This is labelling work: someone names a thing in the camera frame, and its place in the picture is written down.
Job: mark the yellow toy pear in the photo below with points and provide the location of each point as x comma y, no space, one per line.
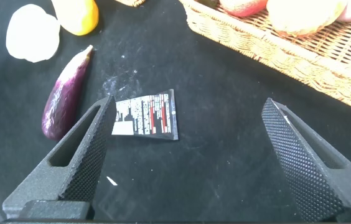
76,15

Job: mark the black printed squeeze tube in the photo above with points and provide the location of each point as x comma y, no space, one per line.
150,115

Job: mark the purple toy eggplant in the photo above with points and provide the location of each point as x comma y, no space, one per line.
63,102

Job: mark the pink bun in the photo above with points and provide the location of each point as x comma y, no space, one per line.
303,15

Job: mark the white round ridged disc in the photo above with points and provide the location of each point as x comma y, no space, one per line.
32,34

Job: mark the pink toy peach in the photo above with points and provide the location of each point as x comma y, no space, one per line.
244,7

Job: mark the wicker basket with food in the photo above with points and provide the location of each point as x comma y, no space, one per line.
287,56

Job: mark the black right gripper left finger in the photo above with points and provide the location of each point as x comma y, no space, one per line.
79,161

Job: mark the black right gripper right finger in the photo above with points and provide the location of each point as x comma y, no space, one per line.
312,168

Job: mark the small white paper scrap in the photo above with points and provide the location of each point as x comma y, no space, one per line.
112,181

